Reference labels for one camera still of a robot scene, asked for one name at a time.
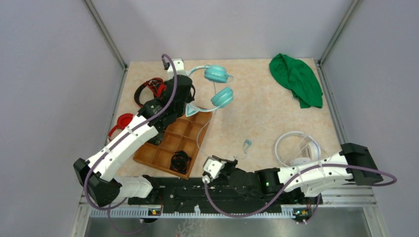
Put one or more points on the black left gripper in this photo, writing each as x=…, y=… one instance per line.
x=190, y=98

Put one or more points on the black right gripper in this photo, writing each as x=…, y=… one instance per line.
x=233, y=162

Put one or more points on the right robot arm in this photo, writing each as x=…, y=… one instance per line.
x=353, y=164

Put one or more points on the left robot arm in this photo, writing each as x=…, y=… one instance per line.
x=97, y=174

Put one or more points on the red and black headphones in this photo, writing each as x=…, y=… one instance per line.
x=153, y=86

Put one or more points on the red and white headphones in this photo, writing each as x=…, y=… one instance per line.
x=122, y=122

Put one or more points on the wooden compartment tray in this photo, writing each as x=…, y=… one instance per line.
x=186, y=133

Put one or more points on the black orange rolled item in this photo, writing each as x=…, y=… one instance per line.
x=180, y=162

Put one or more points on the green cloth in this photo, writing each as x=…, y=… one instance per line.
x=297, y=77

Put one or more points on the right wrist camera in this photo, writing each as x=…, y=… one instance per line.
x=212, y=168

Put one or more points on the grey slotted cable duct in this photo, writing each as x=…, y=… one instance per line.
x=147, y=213

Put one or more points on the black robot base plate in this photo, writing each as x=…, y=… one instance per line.
x=176, y=195

